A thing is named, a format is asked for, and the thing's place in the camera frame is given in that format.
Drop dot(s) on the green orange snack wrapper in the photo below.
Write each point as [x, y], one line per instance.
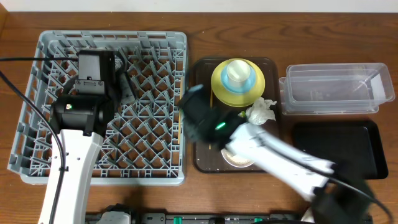
[242, 114]

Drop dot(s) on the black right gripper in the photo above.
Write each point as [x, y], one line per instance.
[194, 132]

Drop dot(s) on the white bowl with food residue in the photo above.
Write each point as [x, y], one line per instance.
[235, 160]

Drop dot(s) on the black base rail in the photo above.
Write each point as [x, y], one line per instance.
[122, 214]

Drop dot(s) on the yellow-green plate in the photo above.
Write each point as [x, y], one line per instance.
[234, 99]

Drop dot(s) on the white tissue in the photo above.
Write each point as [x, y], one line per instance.
[260, 112]

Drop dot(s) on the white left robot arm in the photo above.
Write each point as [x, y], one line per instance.
[79, 119]

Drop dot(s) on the cream white cup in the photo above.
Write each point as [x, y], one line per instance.
[238, 71]

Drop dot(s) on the black waste tray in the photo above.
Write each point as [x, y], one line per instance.
[356, 142]

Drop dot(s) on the dark brown serving tray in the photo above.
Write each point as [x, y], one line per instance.
[212, 161]

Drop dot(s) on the clear plastic waste bin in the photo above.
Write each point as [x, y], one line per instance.
[335, 88]

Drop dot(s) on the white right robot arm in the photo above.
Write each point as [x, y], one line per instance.
[336, 192]

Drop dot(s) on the grey plastic dishwasher rack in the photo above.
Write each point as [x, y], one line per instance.
[140, 145]

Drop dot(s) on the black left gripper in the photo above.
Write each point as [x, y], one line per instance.
[125, 90]

